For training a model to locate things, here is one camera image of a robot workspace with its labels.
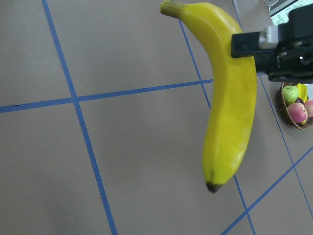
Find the green pear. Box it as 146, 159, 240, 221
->
282, 86, 299, 105

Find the brown paper table cover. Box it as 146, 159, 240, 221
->
0, 0, 313, 235

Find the red apple upper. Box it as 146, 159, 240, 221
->
287, 102, 308, 124

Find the red apple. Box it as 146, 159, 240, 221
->
287, 102, 308, 124
304, 99, 313, 118

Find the yellow banana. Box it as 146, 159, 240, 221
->
160, 0, 257, 193

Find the woven fruit basket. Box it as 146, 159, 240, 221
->
275, 82, 313, 130

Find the yellow starfruit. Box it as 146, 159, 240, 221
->
295, 83, 308, 103

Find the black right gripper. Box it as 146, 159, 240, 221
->
231, 6, 313, 82

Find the red apple lower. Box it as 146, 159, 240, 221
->
304, 99, 313, 118

